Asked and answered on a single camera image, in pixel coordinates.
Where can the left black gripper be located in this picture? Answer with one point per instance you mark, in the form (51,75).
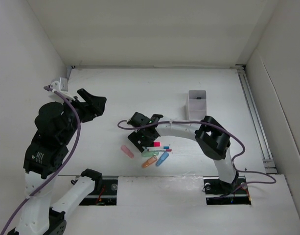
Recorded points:
(98,104)

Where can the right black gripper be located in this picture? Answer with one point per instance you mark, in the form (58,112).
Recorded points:
(135,136)

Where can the black highlighter pink cap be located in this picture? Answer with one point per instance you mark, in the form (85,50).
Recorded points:
(156,144)

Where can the green pastel highlighter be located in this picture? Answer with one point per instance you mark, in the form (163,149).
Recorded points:
(149,153)

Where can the white marker blue caps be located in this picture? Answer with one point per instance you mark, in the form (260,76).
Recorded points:
(161,147)

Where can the orange pastel highlighter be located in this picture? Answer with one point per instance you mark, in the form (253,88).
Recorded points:
(149,162)

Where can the blue pastel highlighter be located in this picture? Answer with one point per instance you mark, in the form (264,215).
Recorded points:
(162,158)

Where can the white marker pink caps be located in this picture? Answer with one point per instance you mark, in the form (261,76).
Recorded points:
(159,150)

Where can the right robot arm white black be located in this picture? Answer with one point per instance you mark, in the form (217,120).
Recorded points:
(214,143)

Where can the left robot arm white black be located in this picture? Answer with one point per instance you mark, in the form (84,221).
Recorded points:
(57,136)

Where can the white three-compartment organizer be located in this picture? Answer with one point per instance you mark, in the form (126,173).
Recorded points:
(196,109)

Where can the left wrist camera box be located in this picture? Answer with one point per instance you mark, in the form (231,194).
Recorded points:
(60,85)

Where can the right aluminium rail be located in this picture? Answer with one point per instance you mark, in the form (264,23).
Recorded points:
(267,157)

